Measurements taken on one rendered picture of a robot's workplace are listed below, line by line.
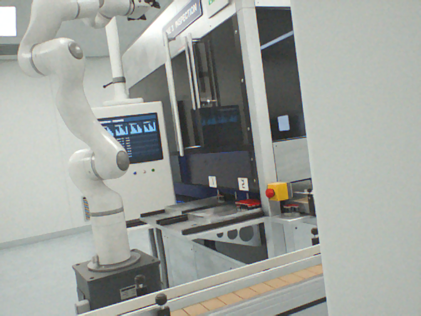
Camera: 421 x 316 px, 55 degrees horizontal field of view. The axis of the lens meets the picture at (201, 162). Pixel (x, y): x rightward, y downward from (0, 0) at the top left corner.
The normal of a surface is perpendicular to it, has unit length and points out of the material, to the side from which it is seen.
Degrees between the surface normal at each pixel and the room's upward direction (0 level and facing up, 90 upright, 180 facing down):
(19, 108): 90
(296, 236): 90
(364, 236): 90
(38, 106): 90
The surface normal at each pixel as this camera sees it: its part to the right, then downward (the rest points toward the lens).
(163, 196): 0.33, 0.00
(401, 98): -0.90, 0.15
